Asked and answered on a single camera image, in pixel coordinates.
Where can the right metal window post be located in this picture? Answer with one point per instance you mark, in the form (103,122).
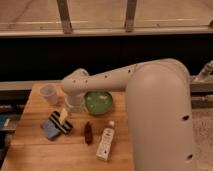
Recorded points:
(130,15)

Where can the green bowl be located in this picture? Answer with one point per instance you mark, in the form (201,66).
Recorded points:
(98,103)

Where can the white tube bottle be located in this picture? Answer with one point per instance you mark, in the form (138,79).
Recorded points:
(104,147)

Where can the dark red small object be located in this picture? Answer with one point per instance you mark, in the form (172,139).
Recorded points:
(88,133)

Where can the left metal window post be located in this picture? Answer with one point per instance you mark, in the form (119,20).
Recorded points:
(64,16)

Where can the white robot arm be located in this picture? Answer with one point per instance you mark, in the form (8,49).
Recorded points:
(158,106)

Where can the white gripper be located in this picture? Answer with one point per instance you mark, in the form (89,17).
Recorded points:
(73,104)

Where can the blue sponge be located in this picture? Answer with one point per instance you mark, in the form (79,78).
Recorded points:
(50,130)

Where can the metal window post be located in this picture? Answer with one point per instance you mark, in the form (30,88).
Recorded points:
(64,16)
(130,15)

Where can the clear plastic cup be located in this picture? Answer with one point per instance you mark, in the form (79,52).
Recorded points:
(48,92)

